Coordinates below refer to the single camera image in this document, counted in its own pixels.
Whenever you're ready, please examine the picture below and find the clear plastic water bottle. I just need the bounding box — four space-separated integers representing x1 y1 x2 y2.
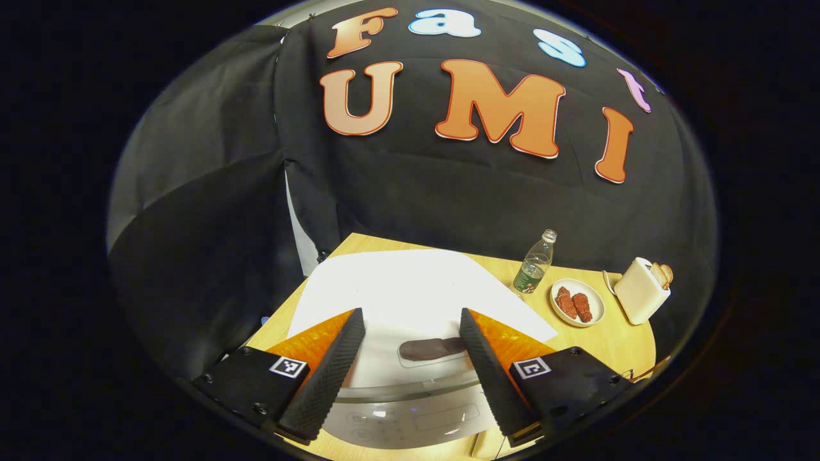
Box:
512 229 558 295

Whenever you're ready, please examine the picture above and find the white toaster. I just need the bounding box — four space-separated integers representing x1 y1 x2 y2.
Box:
612 257 672 326

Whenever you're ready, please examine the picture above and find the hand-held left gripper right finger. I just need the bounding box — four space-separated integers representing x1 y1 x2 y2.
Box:
459 307 635 448

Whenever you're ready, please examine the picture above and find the black backdrop cloth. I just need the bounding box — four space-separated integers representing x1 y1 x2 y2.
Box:
108 0 718 385

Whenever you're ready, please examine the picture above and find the white round plate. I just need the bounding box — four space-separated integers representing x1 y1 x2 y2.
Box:
550 277 605 328

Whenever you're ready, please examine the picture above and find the white rice cooker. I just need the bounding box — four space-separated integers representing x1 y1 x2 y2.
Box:
287 248 559 450

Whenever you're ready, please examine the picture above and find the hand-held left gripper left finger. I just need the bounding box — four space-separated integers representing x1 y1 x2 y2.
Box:
192 307 366 446

